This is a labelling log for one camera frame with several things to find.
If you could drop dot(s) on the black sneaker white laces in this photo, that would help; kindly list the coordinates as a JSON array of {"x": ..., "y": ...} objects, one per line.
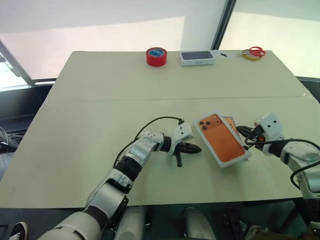
[{"x": 20, "y": 231}]

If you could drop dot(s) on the closed white phone box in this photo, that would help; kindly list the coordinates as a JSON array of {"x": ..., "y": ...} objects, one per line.
[{"x": 197, "y": 55}]

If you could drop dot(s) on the dark slanted window frame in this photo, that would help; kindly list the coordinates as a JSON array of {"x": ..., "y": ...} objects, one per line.
[{"x": 25, "y": 75}]

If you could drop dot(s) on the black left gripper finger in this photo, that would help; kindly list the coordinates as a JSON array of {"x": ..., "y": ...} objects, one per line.
[
  {"x": 179, "y": 160},
  {"x": 192, "y": 148}
]

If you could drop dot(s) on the small black clip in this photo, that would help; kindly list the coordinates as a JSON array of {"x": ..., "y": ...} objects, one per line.
[{"x": 224, "y": 54}]

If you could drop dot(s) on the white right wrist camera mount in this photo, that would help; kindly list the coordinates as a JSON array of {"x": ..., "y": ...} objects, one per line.
[{"x": 271, "y": 125}]

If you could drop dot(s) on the orange smartphone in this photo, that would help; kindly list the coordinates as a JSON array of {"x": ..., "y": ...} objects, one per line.
[{"x": 232, "y": 123}]

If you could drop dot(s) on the orange phone box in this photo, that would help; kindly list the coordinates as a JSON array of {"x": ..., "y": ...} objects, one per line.
[{"x": 220, "y": 140}]

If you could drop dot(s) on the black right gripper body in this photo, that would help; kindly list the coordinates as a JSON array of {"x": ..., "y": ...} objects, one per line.
[{"x": 256, "y": 137}]

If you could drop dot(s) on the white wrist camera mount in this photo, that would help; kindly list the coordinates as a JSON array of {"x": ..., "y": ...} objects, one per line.
[
  {"x": 271, "y": 125},
  {"x": 183, "y": 131}
]

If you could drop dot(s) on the yellow tape roll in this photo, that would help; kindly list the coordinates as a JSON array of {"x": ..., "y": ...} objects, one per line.
[{"x": 250, "y": 59}]

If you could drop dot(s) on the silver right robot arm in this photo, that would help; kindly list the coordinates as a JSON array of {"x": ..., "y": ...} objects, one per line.
[{"x": 300, "y": 152}]

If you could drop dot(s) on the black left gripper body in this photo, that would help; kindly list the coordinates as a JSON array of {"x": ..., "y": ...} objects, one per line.
[{"x": 180, "y": 148}]

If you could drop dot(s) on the black window frame pillar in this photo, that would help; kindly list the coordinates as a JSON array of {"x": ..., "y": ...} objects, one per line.
[{"x": 225, "y": 22}]

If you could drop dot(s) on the red tape roll blue label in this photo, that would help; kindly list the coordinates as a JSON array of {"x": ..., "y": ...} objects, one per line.
[{"x": 156, "y": 60}]

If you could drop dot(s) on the white paper card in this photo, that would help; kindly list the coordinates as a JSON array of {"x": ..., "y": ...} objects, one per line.
[{"x": 230, "y": 56}]

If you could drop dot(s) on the white rounded leg cover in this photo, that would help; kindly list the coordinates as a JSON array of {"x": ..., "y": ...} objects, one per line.
[
  {"x": 132, "y": 222},
  {"x": 200, "y": 225}
]

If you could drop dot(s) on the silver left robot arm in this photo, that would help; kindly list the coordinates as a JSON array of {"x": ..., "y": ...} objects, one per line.
[{"x": 100, "y": 195}]

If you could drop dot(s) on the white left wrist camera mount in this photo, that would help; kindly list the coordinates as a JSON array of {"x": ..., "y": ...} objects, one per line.
[{"x": 183, "y": 131}]

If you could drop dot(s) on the tan shoe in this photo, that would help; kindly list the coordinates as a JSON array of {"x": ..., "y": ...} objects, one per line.
[{"x": 255, "y": 231}]

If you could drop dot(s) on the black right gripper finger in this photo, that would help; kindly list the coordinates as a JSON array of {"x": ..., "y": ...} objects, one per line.
[{"x": 245, "y": 130}]

